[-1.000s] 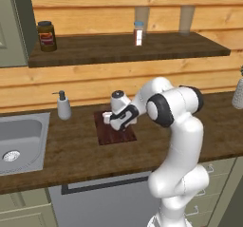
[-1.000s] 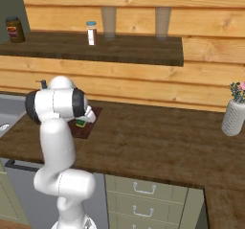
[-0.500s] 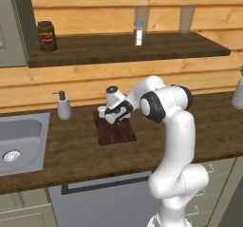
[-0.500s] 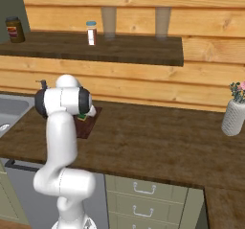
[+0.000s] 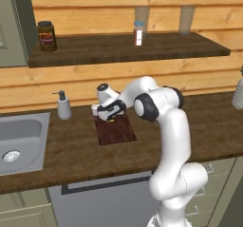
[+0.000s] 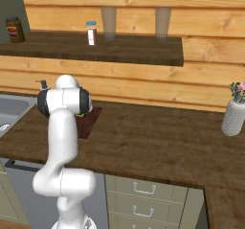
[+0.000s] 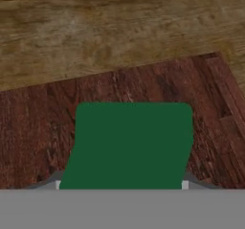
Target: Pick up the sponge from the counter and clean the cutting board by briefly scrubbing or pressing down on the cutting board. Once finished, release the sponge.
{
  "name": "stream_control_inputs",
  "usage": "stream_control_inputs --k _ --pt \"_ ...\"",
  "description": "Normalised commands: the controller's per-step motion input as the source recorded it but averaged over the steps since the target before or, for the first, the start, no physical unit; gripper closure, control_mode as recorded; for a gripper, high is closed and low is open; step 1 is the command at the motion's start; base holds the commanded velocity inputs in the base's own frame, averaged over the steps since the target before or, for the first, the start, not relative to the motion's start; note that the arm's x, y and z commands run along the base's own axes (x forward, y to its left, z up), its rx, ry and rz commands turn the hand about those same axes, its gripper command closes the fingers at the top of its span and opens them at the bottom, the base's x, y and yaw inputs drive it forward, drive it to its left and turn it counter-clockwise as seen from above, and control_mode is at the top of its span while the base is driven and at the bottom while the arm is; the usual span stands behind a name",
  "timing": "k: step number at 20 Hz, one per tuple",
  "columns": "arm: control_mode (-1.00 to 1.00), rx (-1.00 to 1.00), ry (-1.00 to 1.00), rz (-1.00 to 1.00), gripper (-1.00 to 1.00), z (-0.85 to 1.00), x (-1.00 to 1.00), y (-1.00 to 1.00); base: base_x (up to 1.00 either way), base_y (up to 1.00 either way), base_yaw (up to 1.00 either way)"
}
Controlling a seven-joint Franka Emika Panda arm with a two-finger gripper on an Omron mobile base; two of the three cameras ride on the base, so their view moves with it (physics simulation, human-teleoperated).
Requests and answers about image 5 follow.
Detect spice shaker with blue lid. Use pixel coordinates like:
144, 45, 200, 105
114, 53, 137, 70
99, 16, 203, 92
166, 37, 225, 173
133, 21, 145, 47

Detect grey-green base cupboard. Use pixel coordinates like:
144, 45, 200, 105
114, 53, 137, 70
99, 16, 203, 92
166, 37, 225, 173
0, 187, 59, 227

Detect silver drawer handle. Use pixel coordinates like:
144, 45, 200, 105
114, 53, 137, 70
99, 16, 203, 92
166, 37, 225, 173
195, 187, 207, 198
186, 205, 200, 218
205, 163, 215, 175

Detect grey shelf bracket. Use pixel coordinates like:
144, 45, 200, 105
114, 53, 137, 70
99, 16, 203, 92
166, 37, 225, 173
178, 5, 196, 37
134, 6, 151, 36

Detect grey-green wall cupboard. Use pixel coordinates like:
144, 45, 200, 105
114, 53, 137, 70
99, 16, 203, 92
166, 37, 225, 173
0, 0, 39, 68

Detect grey steel sink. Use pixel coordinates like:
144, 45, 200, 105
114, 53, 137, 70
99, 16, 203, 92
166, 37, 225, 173
0, 111, 51, 177

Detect grey speckled bottle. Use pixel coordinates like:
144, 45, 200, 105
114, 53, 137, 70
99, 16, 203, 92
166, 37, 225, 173
231, 65, 243, 110

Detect dark wooden shelf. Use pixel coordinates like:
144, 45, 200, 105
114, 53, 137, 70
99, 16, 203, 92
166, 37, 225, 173
28, 31, 232, 68

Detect brown jar with dark lid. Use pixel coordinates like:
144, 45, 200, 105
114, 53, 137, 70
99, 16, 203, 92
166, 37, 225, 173
37, 20, 58, 53

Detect dark wooden cutting board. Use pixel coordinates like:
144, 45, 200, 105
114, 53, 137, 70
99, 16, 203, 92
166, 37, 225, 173
93, 110, 138, 146

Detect grey-green drawer front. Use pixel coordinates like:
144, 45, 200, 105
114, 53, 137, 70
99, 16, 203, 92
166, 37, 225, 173
184, 199, 223, 227
192, 173, 233, 204
199, 157, 237, 179

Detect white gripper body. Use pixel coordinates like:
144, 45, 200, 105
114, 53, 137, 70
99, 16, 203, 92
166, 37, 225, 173
90, 103, 101, 116

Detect white soap dispenser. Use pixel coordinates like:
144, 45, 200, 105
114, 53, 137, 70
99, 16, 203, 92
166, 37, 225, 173
51, 90, 72, 122

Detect grey dishwasher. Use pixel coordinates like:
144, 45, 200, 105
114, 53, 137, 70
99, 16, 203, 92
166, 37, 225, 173
47, 170, 165, 227

